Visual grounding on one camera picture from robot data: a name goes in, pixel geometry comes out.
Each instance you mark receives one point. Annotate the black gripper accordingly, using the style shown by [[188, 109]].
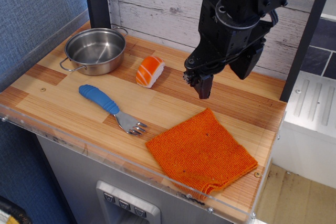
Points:
[[222, 43]]

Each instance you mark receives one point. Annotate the orange knitted cloth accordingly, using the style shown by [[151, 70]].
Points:
[[201, 155]]

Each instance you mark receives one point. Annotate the blue handled metal fork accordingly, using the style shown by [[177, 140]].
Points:
[[127, 122]]

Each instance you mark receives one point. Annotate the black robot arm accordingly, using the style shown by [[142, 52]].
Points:
[[251, 10]]

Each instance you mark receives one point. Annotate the toy salmon sushi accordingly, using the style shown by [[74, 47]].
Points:
[[149, 71]]

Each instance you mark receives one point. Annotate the white grooved box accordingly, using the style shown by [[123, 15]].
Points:
[[306, 141]]

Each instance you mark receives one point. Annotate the small steel pot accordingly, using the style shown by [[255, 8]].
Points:
[[96, 51]]

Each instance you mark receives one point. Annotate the clear acrylic table guard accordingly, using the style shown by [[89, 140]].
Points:
[[235, 203]]

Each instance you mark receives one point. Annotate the silver button panel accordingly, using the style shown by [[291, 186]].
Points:
[[119, 206]]

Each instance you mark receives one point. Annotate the silver toy appliance cabinet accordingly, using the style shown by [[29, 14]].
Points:
[[77, 174]]

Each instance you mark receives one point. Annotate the yellow black object corner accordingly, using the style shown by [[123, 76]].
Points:
[[12, 213]]

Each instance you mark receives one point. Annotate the black vertical frame post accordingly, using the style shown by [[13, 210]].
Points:
[[306, 38]]

